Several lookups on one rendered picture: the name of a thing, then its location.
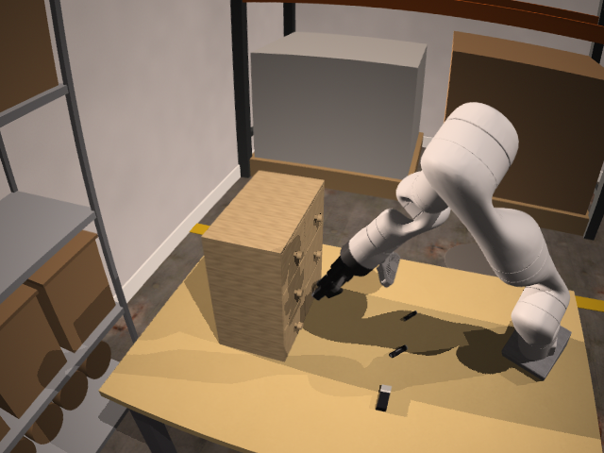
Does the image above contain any light wooden chest of drawers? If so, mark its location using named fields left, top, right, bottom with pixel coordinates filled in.
left=201, top=171, right=325, bottom=362

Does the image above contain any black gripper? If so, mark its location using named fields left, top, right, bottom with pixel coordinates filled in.
left=311, top=239, right=375, bottom=300

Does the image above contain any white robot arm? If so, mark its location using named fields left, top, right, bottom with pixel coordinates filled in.
left=349, top=102, right=570, bottom=361

